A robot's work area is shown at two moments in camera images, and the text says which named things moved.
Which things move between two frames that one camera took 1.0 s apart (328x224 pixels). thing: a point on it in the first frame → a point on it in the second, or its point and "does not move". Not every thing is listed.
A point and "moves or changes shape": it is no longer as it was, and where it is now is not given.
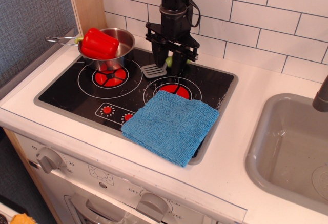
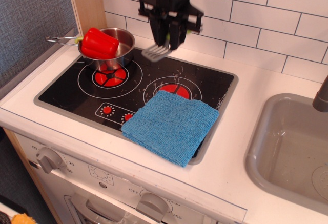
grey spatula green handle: (151, 71) moves or changes shape
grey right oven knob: (152, 205) does not move
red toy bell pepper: (98, 44) does not move
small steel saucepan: (126, 42) does not move
